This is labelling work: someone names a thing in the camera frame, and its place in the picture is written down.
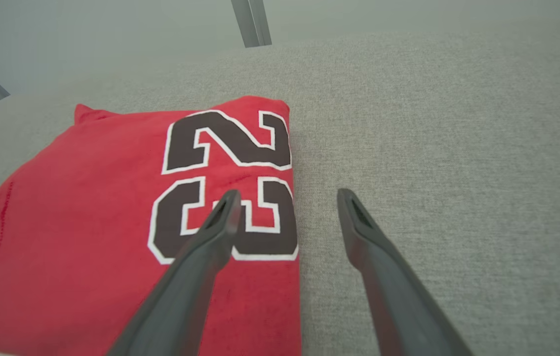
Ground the red jersey number 23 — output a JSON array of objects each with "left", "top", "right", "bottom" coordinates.
[{"left": 0, "top": 95, "right": 303, "bottom": 356}]

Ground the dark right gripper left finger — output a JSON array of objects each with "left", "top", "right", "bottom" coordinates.
[{"left": 107, "top": 189, "right": 242, "bottom": 356}]

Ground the grey partition post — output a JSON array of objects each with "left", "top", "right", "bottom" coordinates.
[{"left": 231, "top": 0, "right": 273, "bottom": 48}]

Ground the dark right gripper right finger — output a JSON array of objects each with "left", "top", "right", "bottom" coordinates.
[{"left": 337, "top": 188, "right": 474, "bottom": 356}]

